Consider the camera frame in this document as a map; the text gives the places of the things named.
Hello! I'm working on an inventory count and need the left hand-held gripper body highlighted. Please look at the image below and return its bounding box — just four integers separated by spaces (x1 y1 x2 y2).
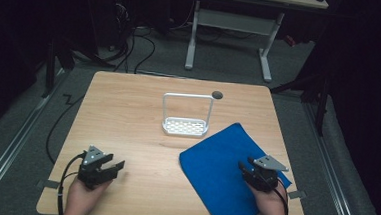
76 144 115 192

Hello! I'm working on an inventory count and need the white towel rack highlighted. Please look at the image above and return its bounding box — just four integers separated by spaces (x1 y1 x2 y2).
160 92 215 139

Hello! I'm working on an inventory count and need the right hand-held gripper cable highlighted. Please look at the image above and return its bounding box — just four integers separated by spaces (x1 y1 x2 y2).
270 179 291 215

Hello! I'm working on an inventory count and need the person's left hand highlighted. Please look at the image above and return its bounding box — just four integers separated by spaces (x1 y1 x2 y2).
65 175 113 215

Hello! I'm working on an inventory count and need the computer tower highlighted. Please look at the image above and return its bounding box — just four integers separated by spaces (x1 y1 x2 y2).
83 0 136 53

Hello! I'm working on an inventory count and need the person's right hand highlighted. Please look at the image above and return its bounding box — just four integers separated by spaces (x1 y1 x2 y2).
245 180 290 215

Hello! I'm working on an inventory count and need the bundle of black cables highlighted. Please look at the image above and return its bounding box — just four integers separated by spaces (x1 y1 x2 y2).
97 1 160 76

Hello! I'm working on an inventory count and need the grey tape strip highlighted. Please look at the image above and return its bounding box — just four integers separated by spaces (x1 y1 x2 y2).
287 189 308 201
36 178 61 191

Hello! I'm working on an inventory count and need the white desk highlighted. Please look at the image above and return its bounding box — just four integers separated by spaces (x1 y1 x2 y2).
183 0 329 87

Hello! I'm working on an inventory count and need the black floor cable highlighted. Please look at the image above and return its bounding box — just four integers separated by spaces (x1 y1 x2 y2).
44 92 86 167

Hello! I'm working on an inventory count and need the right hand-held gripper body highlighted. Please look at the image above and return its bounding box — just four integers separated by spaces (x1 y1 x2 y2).
242 153 291 195

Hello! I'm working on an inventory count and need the blue towel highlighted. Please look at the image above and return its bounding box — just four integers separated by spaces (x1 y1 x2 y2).
175 119 297 215

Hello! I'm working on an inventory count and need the hand-held gripper cable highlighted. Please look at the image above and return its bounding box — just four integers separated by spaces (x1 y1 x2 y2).
270 179 291 215
56 151 87 215

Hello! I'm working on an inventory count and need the left hand-held gripper cable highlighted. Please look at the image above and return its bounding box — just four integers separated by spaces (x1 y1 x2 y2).
56 151 87 215

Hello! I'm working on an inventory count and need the black metal stand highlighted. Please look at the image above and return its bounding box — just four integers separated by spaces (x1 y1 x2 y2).
267 55 334 137
40 34 78 100

